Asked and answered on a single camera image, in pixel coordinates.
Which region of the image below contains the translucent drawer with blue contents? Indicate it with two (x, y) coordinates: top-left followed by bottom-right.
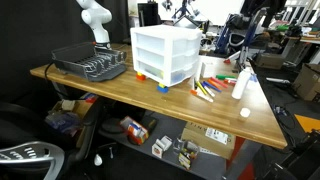
(137, 61), (200, 84)

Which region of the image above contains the small white carton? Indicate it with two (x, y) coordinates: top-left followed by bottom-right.
(151, 135), (173, 159)

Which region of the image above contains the orange snack package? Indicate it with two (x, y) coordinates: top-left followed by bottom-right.
(119, 115), (150, 146)

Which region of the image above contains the black office chair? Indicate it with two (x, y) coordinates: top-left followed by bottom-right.
(0, 98), (103, 180)

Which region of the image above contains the white plastic drawer unit frame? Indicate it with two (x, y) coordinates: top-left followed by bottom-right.
(129, 24), (203, 88)

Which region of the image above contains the white square pen cup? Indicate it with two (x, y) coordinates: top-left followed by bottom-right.
(199, 55), (218, 79)

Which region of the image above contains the grey plastic dish rack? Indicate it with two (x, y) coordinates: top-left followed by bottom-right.
(50, 41), (128, 83)

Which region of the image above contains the white plastic bottle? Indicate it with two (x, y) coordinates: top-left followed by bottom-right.
(231, 66), (252, 100)

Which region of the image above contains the white bottle cap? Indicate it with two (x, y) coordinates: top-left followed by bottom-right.
(239, 107), (251, 118)

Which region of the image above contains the brown box on floor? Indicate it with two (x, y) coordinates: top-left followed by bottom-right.
(254, 52), (286, 70)

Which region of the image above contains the blue metal stand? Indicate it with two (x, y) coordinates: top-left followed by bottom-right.
(214, 8), (262, 73)

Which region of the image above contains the pink marker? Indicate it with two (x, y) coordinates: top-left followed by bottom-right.
(210, 76), (229, 89)

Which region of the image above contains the clear container with small items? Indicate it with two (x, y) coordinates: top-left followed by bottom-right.
(173, 138), (200, 171)

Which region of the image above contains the flat cardboard box with label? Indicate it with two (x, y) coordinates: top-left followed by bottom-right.
(179, 121), (237, 160)

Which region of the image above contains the orange floor mat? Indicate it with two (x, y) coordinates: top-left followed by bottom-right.
(294, 114), (320, 134)

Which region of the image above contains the black monitor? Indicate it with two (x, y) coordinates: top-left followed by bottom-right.
(137, 2), (162, 28)

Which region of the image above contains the all green marker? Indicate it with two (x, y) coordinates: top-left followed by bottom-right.
(215, 74), (237, 80)

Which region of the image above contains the blue marker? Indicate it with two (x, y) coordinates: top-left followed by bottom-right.
(202, 80), (222, 94)

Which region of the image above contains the translucent drawer between two drawers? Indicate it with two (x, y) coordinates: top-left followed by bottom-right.
(136, 48), (201, 70)

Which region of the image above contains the yellow marker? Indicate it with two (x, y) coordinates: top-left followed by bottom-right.
(195, 80), (208, 97)

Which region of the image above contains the large cardboard box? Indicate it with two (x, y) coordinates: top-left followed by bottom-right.
(292, 63), (320, 102)

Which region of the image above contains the open cardboard box with clutter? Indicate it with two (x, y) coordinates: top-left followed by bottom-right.
(44, 93), (98, 148)

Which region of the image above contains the red toy block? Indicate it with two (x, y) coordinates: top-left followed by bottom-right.
(135, 71), (148, 82)

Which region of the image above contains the white marker with orange cap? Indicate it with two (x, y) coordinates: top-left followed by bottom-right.
(190, 89), (214, 103)

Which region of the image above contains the blue and yellow toy block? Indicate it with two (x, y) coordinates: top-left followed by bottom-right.
(156, 82), (170, 94)

